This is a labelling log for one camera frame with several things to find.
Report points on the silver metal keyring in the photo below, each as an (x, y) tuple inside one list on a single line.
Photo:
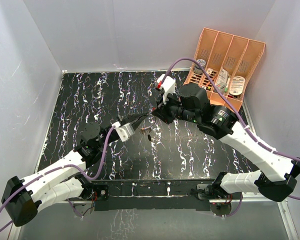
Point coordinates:
[(149, 121)]

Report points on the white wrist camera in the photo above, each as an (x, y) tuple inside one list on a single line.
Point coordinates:
[(123, 131), (168, 86)]

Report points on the aluminium frame rail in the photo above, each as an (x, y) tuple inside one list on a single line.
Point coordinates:
[(250, 197)]

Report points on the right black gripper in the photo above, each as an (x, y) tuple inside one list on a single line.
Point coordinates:
[(162, 110)]

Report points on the white paper packets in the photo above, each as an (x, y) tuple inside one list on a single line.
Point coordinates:
[(223, 76)]

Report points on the orange plastic file organizer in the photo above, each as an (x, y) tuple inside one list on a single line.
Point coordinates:
[(230, 61)]

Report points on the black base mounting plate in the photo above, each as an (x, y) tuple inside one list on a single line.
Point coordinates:
[(156, 194)]

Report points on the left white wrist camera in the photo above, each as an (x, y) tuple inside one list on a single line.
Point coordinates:
[(123, 131)]

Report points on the grey round jar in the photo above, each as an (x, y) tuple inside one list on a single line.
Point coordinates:
[(199, 66)]

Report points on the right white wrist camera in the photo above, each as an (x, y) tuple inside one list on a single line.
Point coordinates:
[(168, 86)]

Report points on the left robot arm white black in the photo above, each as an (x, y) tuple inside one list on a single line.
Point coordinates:
[(23, 198)]

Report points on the small white card box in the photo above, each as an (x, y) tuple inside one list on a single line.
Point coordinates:
[(209, 71)]

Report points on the grey green small box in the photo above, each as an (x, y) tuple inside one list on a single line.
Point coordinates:
[(222, 87)]

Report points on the black marble pattern mat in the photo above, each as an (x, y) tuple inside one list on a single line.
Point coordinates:
[(177, 150)]

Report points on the bunch of small keys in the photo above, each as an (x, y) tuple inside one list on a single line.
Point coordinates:
[(147, 132)]

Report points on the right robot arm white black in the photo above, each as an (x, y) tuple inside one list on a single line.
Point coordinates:
[(276, 176)]

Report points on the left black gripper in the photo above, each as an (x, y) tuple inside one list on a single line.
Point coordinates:
[(131, 118)]

